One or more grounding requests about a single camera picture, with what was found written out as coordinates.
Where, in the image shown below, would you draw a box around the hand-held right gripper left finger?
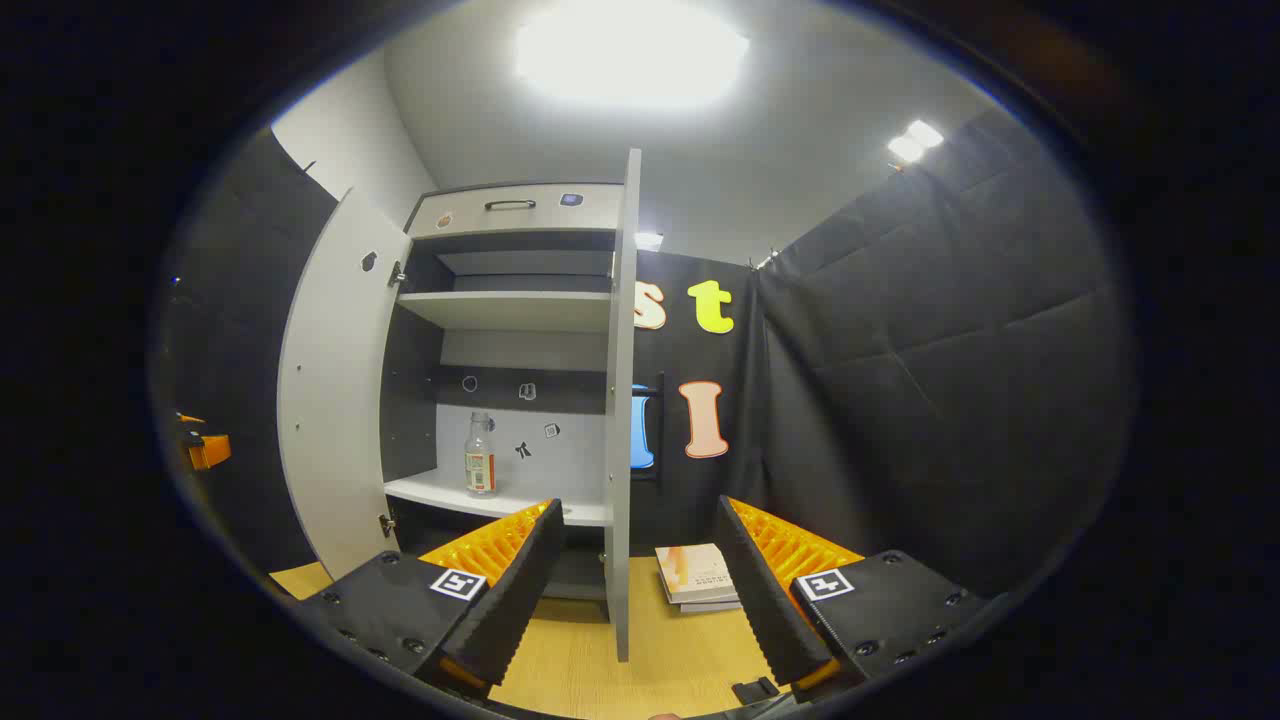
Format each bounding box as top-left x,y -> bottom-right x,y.
295,498 -> 566,701

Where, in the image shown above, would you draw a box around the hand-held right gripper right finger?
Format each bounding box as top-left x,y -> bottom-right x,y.
714,494 -> 991,693

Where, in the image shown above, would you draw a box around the grey cabinet door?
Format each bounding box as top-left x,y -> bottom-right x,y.
603,148 -> 667,663
277,187 -> 413,581

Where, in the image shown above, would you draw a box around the clear plastic bottle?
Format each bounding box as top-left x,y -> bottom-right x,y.
464,411 -> 498,498

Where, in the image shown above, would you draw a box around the grey cabinet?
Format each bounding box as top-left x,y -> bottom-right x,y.
380,180 -> 627,601

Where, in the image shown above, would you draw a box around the grey cabinet drawer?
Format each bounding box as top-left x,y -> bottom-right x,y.
405,182 -> 626,239

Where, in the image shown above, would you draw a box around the white orange cover book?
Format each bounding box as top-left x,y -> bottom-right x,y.
655,543 -> 741,607

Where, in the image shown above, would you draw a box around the black backdrop cloth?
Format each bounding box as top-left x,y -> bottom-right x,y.
632,105 -> 1141,601
160,128 -> 341,576

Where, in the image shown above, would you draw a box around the large ceiling light panel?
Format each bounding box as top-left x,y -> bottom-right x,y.
515,0 -> 751,109

